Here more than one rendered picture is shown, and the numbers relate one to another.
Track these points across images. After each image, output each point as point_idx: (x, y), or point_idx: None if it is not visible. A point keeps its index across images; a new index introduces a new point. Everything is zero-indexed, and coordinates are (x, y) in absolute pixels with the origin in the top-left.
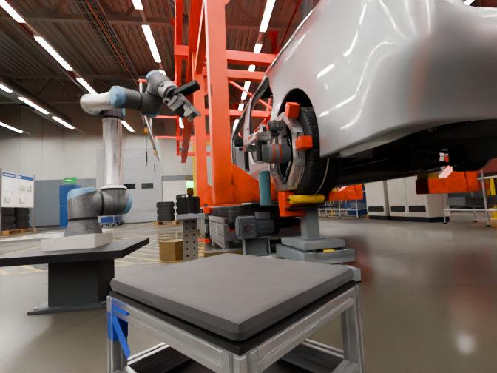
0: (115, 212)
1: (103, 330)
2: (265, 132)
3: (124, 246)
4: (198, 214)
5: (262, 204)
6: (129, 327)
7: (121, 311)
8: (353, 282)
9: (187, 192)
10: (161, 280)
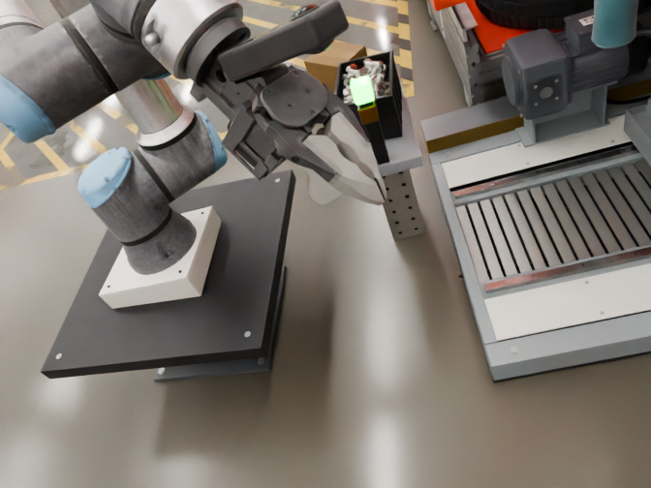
0: (199, 183)
1: (291, 479)
2: None
3: (258, 289)
4: (405, 163)
5: (600, 45)
6: (332, 476)
7: None
8: None
9: (360, 118)
10: None
